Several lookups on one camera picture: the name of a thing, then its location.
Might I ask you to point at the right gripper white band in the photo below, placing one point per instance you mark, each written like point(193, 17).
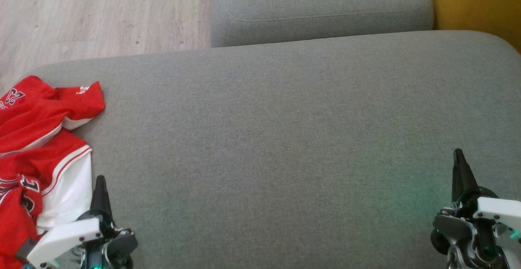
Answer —
point(498, 212)

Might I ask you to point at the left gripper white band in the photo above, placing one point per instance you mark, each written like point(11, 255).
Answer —
point(65, 238)

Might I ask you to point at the red jersey shirt white sleeves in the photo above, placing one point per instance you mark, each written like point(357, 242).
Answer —
point(65, 187)

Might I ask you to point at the red basketball shorts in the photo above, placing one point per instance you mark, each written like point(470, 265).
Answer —
point(32, 114)

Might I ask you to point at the large grey sofa seat cushion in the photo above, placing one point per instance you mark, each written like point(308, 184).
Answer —
point(264, 138)

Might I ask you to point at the yellow cushion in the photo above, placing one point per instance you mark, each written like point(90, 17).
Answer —
point(480, 0)

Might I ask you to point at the small grey sofa cushion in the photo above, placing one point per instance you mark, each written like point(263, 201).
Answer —
point(317, 4)

